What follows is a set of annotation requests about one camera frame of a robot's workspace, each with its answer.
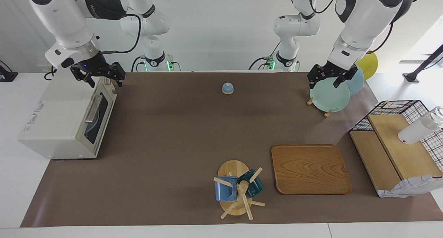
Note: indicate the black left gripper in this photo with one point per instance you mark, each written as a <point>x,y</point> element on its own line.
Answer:
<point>335,70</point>

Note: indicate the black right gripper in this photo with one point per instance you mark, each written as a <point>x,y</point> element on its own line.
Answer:
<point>92,64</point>

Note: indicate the glass oven door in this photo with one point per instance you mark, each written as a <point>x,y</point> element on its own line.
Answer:
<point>105,106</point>

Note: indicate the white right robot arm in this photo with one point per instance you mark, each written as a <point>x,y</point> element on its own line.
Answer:
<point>59,16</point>

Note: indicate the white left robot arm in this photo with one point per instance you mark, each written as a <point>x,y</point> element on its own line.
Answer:
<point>363,16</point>

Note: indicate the beige toaster oven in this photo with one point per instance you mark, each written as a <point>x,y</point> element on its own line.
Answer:
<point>59,116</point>

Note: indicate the mint green plate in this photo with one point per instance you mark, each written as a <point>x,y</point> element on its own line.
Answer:
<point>328,97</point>

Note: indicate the light blue racked plate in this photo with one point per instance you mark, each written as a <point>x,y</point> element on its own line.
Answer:
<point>358,84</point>

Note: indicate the wooden plate rack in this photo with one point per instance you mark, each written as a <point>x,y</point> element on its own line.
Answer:
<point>327,114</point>

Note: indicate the yellow plate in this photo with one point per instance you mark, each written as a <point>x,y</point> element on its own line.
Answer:
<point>370,63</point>

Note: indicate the white power strip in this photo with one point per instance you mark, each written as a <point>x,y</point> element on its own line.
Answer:
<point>43,68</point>

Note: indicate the patterned white cloth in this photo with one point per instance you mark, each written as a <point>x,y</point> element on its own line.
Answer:
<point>408,187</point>
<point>360,128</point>

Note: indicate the black stand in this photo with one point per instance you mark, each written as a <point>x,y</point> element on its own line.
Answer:
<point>412,78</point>

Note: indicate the brown wooden tray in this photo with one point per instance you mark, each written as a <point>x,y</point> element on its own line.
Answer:
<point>311,168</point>

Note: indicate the black clamp device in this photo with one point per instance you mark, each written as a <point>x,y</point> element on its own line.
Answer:
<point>7,75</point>

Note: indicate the white cup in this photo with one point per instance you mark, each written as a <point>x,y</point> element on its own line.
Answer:
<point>415,132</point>

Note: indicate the small blue bell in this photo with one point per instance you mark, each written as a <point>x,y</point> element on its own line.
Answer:
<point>227,89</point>

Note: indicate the brown table mat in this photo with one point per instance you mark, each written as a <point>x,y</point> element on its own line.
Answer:
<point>173,144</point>

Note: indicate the dark green mug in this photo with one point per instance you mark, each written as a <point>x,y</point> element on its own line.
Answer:
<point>256,187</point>

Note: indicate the wooden mug tree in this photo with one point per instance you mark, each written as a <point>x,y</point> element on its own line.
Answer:
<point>233,168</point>

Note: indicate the blue mug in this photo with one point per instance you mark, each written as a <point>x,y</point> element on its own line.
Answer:
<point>225,192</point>

